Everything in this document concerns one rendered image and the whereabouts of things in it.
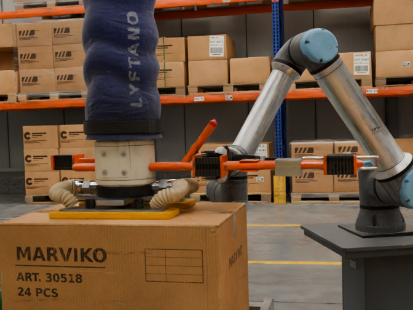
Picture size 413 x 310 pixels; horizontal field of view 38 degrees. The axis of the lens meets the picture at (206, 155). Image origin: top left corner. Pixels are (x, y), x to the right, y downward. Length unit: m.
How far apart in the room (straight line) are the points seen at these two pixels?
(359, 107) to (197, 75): 6.93
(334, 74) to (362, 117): 0.18
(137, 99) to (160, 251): 0.42
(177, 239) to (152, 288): 0.14
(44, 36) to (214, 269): 8.44
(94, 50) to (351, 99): 0.90
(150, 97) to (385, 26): 7.34
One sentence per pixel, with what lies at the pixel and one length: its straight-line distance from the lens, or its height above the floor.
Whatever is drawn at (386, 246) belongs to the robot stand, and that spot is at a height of 0.75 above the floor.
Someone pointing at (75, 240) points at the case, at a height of 0.91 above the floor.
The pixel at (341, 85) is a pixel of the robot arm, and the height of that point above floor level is 1.31.
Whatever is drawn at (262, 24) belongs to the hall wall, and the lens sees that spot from 10.20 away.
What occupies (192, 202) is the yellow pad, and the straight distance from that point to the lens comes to 1.80.
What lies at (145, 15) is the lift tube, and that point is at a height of 1.49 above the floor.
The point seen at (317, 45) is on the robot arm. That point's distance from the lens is 2.04.
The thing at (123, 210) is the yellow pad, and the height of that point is 0.97.
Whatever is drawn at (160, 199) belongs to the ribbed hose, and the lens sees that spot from 1.59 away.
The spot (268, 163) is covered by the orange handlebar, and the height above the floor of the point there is 1.08.
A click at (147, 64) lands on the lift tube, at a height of 1.36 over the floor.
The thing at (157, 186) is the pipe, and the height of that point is 1.02.
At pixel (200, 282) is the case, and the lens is 1.51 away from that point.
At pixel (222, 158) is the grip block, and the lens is 1.62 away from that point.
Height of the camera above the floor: 1.20
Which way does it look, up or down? 3 degrees down
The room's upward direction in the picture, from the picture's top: 2 degrees counter-clockwise
